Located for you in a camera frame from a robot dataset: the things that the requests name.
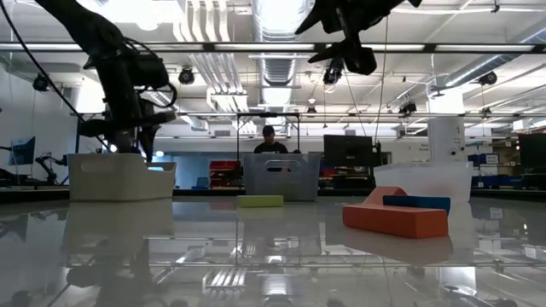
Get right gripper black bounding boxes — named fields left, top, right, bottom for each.
left=294, top=0, right=424, bottom=65

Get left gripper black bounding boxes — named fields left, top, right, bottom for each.
left=78, top=96, right=177, bottom=165

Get long green block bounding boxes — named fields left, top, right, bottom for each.
left=235, top=194, right=285, bottom=210

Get orange curved block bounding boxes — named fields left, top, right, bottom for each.
left=366, top=185, right=409, bottom=206

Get long blue block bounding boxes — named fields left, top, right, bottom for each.
left=382, top=194, right=452, bottom=215

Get long orange block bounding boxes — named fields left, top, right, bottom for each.
left=341, top=203, right=450, bottom=240

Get white plastic bin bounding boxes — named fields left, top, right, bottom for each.
left=67, top=152, right=177, bottom=202

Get red storage bins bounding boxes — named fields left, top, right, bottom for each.
left=208, top=159, right=241, bottom=189

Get blue-screen monitor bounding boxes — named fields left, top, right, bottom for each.
left=8, top=136, right=37, bottom=166

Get black monitor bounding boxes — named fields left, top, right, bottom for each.
left=322, top=134, right=382, bottom=169
left=517, top=132, right=546, bottom=176

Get black overhead crossbar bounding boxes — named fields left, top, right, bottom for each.
left=0, top=41, right=546, bottom=54

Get person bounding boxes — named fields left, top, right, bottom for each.
left=253, top=124, right=290, bottom=155

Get white pillar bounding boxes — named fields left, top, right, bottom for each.
left=427, top=87, right=467, bottom=164

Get grey translucent plastic bin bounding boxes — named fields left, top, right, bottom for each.
left=242, top=152, right=322, bottom=202

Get clear plastic bin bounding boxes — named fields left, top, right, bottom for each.
left=373, top=160, right=474, bottom=202

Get blue storage bins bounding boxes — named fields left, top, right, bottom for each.
left=466, top=152, right=515, bottom=189

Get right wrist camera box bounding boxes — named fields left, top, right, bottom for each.
left=342, top=45, right=378, bottom=77

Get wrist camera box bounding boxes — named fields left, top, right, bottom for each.
left=127, top=52, right=171, bottom=91
left=342, top=45, right=378, bottom=77

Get silver round ceiling duct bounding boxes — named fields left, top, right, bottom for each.
left=251, top=0, right=315, bottom=107

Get black gantry frame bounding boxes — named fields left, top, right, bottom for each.
left=75, top=111, right=107, bottom=155
left=235, top=112, right=301, bottom=164

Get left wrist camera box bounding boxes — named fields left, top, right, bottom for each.
left=127, top=52, right=171, bottom=91

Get thin hanging cable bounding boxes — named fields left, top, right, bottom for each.
left=373, top=16, right=390, bottom=144

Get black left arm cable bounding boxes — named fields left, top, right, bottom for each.
left=0, top=0, right=110, bottom=152

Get grey slanted ceiling duct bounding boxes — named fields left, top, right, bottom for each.
left=442, top=19, right=546, bottom=89

